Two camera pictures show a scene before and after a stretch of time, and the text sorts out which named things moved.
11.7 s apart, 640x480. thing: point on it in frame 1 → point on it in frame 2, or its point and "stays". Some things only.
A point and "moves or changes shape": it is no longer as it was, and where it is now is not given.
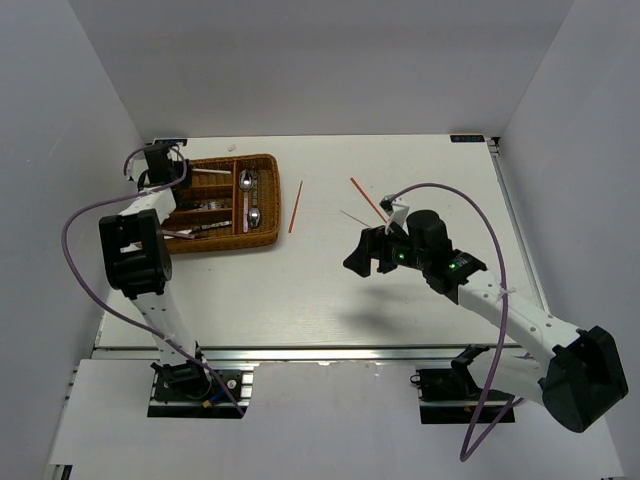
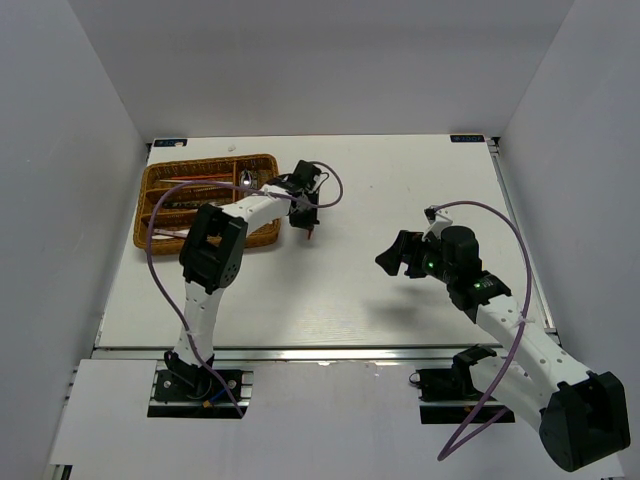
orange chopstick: (295, 207) moves or changes shape
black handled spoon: (254, 215) moves or changes shape
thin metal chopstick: (357, 219) → (200, 190)
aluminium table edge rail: (316, 353) stays
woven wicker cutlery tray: (231, 202) stays
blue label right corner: (467, 138) stays
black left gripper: (180, 166) → (307, 223)
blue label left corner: (170, 141) stays
